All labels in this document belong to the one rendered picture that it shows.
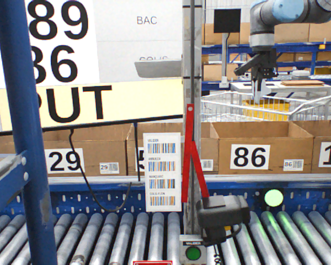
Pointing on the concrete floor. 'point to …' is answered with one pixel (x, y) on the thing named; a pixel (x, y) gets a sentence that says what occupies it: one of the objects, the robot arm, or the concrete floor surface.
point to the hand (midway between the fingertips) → (255, 100)
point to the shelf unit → (22, 137)
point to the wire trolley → (263, 108)
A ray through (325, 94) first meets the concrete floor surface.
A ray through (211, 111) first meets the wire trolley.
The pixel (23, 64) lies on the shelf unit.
